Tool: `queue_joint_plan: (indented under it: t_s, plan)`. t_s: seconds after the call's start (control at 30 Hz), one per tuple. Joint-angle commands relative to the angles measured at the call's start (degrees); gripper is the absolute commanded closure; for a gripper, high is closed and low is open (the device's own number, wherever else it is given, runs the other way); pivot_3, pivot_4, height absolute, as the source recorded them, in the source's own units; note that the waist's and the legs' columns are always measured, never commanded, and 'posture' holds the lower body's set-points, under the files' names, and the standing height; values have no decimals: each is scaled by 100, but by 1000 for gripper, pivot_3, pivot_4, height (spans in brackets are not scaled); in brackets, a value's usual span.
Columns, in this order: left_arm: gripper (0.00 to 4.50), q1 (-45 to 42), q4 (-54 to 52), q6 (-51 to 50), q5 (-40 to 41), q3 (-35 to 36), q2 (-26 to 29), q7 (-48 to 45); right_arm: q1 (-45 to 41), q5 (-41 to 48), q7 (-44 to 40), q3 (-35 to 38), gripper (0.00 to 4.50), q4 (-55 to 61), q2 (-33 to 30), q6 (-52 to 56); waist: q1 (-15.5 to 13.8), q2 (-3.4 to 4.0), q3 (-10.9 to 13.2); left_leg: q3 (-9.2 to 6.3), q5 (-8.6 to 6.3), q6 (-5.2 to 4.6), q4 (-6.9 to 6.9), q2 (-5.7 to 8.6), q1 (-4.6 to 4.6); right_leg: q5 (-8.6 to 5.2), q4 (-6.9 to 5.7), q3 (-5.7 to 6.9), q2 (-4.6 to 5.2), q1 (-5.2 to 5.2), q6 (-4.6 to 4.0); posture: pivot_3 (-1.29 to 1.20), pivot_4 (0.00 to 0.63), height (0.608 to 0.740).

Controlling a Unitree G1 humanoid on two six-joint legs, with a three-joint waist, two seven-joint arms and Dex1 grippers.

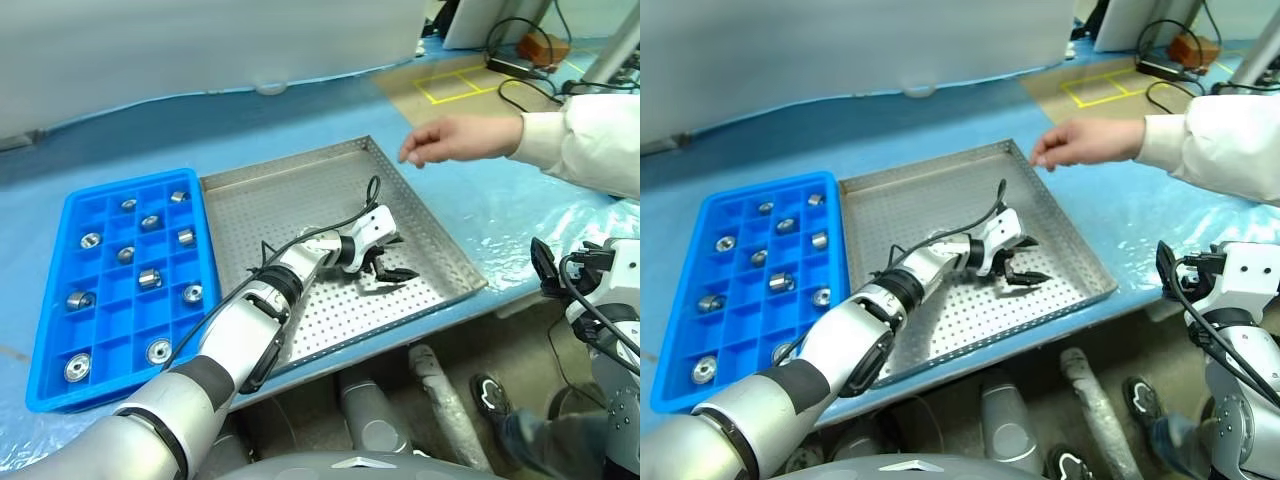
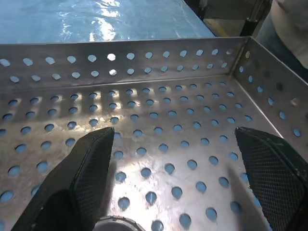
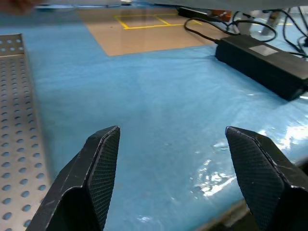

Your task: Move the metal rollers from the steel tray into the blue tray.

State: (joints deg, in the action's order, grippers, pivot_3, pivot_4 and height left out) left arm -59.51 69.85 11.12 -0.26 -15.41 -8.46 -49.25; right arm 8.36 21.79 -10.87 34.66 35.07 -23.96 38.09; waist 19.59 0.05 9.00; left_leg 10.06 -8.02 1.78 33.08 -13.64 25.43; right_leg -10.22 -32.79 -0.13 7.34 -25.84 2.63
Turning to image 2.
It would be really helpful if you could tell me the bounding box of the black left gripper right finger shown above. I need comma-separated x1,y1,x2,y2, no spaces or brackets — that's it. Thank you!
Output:
235,126,308,231

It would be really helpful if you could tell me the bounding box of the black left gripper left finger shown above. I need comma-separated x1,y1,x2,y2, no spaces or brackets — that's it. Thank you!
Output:
11,127,115,231

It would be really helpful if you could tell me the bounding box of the metal knurled wheel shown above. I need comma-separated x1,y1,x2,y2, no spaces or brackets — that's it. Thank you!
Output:
93,215,145,231

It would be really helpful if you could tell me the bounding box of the perforated metal tray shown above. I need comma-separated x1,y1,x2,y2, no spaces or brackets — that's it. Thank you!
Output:
0,36,308,231

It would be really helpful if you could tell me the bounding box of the person in jeans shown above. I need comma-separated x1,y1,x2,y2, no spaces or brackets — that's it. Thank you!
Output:
255,0,308,83

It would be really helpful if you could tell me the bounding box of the black post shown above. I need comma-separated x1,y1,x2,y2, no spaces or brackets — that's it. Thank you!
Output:
240,18,258,38

